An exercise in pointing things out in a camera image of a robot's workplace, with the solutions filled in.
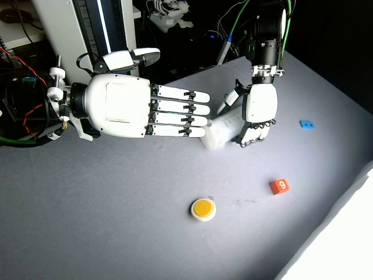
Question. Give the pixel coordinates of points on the large translucent white syringe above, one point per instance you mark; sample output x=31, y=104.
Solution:
x=221, y=128

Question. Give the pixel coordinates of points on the white robot body column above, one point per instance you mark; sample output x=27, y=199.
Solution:
x=58, y=29

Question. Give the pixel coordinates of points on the white plastic parts pile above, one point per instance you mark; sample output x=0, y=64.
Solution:
x=169, y=20

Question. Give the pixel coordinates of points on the grey table cloth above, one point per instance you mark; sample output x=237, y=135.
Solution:
x=116, y=204

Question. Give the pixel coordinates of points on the yellow push button white rim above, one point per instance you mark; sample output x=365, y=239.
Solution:
x=203, y=207

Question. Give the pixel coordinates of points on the orange number cube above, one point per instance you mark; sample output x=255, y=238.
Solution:
x=277, y=188

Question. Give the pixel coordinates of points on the blue toy block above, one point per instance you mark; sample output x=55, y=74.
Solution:
x=307, y=125

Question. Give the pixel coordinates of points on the white backdrop sheet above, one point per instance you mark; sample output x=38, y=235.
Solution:
x=344, y=239

